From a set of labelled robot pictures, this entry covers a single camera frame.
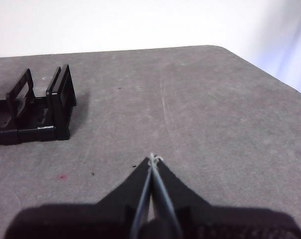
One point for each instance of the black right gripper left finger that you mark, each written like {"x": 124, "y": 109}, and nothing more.
{"x": 95, "y": 221}

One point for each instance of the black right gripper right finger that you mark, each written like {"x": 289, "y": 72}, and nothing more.
{"x": 227, "y": 224}

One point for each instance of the black plastic plate rack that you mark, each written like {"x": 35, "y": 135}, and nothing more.
{"x": 28, "y": 124}

